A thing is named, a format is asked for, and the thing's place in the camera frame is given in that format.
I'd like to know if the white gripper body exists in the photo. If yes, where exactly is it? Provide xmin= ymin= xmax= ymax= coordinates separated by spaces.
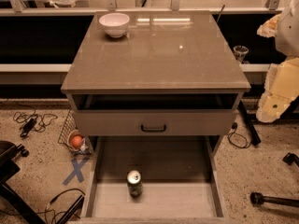
xmin=256 ymin=58 xmax=299 ymax=123

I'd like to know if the green soda can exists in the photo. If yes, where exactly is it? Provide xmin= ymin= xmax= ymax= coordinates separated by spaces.
xmin=127 ymin=170 xmax=143 ymax=197

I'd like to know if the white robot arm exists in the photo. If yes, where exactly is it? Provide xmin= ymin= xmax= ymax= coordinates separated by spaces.
xmin=256 ymin=0 xmax=299 ymax=123

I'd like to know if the grey drawer cabinet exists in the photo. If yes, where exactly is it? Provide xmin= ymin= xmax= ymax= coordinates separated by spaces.
xmin=60 ymin=10 xmax=252 ymax=224

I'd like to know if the open middle drawer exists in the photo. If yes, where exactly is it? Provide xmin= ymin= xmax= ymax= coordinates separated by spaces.
xmin=69 ymin=136 xmax=236 ymax=224

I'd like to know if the upper closed drawer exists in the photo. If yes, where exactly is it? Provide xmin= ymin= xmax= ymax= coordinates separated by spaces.
xmin=72 ymin=110 xmax=237 ymax=136

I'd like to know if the clear glass cup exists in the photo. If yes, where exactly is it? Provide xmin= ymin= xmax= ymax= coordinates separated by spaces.
xmin=233 ymin=45 xmax=249 ymax=63

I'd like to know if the black stand leg right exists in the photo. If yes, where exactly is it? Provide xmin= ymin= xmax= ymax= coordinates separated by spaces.
xmin=238 ymin=101 xmax=261 ymax=146

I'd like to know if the black tripod leg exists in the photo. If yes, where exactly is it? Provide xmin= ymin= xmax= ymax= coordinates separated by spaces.
xmin=249 ymin=192 xmax=299 ymax=207

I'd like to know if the white ceramic bowl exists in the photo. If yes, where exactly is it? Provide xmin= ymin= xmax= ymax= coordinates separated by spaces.
xmin=99 ymin=13 xmax=130 ymax=38

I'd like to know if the orange ball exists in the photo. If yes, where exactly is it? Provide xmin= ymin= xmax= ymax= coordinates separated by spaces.
xmin=71 ymin=135 xmax=83 ymax=148

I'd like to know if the blue tape cross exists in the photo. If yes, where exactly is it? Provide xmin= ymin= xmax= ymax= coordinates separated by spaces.
xmin=63 ymin=157 xmax=89 ymax=186

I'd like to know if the black chair base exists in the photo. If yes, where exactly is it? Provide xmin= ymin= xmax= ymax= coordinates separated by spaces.
xmin=0 ymin=140 xmax=46 ymax=224

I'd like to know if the black cable right floor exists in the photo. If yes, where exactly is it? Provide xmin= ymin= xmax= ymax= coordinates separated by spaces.
xmin=227 ymin=122 xmax=252 ymax=149

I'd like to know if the black drawer handle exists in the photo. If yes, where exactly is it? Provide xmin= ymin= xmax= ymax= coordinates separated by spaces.
xmin=140 ymin=124 xmax=167 ymax=133

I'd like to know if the wire basket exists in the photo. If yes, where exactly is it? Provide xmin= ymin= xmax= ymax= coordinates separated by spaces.
xmin=58 ymin=112 xmax=90 ymax=155

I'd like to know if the black power adapter cable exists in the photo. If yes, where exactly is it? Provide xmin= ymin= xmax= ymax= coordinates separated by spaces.
xmin=12 ymin=105 xmax=59 ymax=139

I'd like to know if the black cable lower left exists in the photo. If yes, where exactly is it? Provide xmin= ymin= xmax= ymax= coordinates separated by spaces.
xmin=43 ymin=188 xmax=86 ymax=224

